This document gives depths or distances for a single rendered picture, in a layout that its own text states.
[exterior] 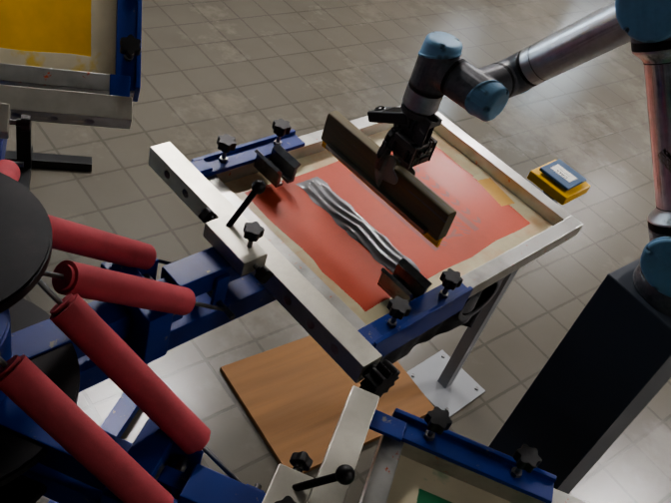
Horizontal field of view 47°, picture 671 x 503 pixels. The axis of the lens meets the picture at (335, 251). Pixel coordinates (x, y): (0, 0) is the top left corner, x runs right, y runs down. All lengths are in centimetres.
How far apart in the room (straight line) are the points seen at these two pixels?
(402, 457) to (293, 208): 65
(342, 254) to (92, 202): 163
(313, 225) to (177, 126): 194
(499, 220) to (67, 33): 109
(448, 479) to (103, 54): 111
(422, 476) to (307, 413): 122
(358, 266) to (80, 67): 72
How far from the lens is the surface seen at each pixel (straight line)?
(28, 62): 176
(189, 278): 144
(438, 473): 142
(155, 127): 359
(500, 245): 191
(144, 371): 116
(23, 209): 113
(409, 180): 166
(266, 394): 259
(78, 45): 178
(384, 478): 133
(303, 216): 177
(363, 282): 166
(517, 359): 309
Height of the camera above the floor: 207
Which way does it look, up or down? 41 degrees down
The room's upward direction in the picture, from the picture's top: 19 degrees clockwise
